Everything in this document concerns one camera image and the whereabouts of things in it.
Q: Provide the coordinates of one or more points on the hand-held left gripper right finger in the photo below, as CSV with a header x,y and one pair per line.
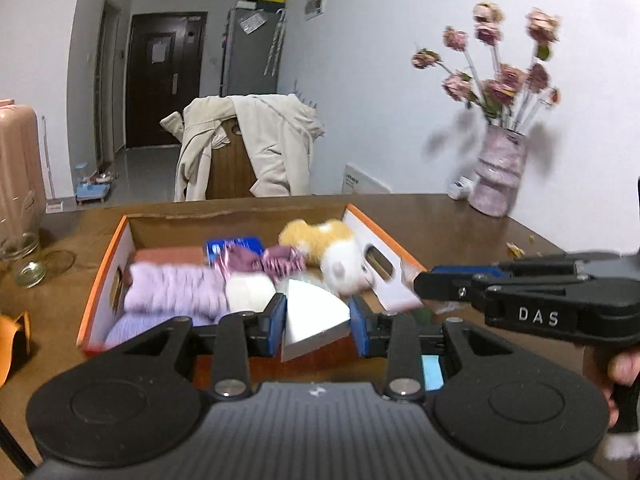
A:
x,y
358,327

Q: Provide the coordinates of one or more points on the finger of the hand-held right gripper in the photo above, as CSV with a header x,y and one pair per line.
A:
x,y
600,310
550,266

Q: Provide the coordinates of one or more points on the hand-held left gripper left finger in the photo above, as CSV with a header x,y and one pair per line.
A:
x,y
278,325

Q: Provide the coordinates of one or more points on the white wedge sponge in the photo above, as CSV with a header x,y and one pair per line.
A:
x,y
312,320

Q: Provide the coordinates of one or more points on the white foam cylinder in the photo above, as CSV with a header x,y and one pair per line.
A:
x,y
250,292

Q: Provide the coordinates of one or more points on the mauve satin scrunchie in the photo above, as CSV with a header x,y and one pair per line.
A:
x,y
270,260

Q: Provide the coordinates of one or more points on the yellow and white plush toy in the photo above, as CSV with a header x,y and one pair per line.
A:
x,y
340,255

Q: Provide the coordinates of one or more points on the blue tissue pack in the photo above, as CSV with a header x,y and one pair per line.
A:
x,y
240,245

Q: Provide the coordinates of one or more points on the lilac fuzzy cloth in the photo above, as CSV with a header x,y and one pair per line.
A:
x,y
175,287

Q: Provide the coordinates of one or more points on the orange cardboard box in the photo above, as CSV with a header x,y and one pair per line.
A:
x,y
200,227

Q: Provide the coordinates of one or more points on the pink and beige sponge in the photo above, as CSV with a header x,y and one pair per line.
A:
x,y
170,256

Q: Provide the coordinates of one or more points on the purple woven pouch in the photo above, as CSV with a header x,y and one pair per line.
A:
x,y
135,332

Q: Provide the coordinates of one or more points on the person's right hand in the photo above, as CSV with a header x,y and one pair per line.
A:
x,y
627,367

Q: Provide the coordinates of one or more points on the small yellow wrapper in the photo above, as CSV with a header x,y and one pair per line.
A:
x,y
514,248

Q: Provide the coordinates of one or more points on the light blue fluffy ball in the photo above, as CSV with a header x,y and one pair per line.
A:
x,y
432,372

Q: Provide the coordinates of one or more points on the pink vase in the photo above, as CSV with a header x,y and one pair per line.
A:
x,y
497,175

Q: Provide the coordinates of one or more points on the small white bottle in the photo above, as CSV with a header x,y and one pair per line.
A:
x,y
460,189

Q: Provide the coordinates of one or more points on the white flat carton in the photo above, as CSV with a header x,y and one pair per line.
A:
x,y
362,180

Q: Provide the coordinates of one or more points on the wooden chair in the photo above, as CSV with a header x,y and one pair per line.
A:
x,y
230,170

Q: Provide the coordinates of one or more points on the cream jacket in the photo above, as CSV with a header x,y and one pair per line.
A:
x,y
270,145

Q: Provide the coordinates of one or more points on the dried pink roses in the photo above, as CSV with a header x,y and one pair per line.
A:
x,y
500,85

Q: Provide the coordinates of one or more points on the blue pet bowl stand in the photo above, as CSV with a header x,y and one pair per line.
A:
x,y
92,190

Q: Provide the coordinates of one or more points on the dark brown door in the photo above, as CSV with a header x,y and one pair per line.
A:
x,y
165,100

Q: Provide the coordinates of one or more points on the grey refrigerator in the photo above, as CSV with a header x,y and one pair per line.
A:
x,y
247,65

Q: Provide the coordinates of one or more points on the glass jar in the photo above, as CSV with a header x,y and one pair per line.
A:
x,y
22,265

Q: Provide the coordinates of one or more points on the white umbrella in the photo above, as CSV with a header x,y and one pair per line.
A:
x,y
276,45

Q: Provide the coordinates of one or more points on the grey side door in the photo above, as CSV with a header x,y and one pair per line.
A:
x,y
107,85

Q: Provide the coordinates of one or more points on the white paper on door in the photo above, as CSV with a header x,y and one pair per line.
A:
x,y
158,50

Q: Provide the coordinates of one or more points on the pink suitcase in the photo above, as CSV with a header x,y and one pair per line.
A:
x,y
17,175

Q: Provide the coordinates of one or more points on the plastic sleeve on refrigerator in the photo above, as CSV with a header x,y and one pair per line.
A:
x,y
252,23

